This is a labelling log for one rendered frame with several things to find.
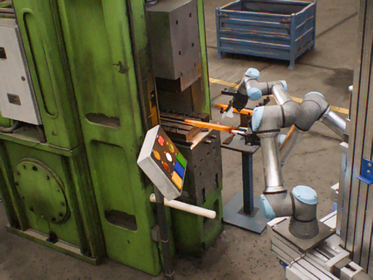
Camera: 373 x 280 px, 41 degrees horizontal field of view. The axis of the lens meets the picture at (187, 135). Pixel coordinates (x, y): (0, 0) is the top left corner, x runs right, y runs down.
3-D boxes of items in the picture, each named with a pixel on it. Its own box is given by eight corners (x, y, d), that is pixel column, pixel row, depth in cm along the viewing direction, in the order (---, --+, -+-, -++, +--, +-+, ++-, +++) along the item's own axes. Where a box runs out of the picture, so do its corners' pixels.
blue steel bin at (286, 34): (316, 50, 710) (318, -1, 676) (293, 69, 655) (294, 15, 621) (242, 41, 774) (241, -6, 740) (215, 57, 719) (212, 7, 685)
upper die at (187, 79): (197, 79, 314) (196, 65, 309) (181, 91, 299) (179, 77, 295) (143, 72, 334) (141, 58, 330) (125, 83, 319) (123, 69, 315)
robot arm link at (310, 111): (321, 116, 257) (278, 181, 286) (324, 107, 266) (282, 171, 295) (301, 105, 258) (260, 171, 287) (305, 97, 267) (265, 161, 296)
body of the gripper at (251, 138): (243, 144, 304) (261, 148, 298) (243, 132, 300) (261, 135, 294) (249, 139, 310) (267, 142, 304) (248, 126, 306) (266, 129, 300)
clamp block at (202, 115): (210, 121, 340) (209, 113, 337) (204, 127, 333) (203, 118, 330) (194, 119, 345) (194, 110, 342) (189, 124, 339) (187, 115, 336)
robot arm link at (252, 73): (249, 74, 277) (246, 65, 283) (241, 89, 284) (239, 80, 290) (261, 77, 280) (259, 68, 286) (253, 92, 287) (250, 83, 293)
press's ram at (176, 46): (207, 58, 319) (202, -5, 301) (175, 80, 291) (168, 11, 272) (152, 51, 340) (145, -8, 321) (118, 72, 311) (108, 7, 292)
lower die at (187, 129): (201, 129, 331) (200, 118, 327) (186, 143, 316) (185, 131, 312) (149, 119, 351) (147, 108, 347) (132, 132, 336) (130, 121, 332)
